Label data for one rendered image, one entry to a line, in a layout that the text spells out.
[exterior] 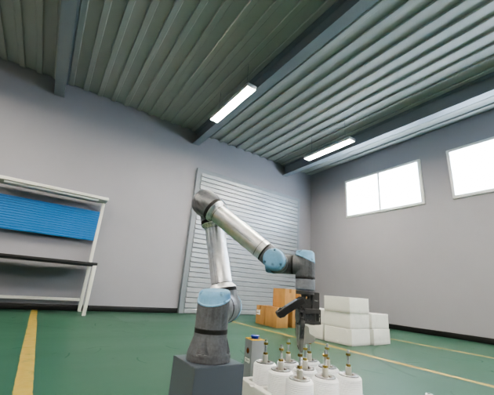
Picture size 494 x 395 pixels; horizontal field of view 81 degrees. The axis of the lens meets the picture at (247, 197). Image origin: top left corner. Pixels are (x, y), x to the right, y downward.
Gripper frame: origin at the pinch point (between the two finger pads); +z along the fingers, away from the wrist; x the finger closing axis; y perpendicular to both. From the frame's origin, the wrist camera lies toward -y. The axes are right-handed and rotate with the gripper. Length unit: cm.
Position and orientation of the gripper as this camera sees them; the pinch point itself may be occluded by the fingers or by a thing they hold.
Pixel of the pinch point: (299, 348)
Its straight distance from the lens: 120.7
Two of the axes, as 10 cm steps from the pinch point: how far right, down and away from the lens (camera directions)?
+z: -0.7, 9.5, -3.0
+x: -0.6, 3.0, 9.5
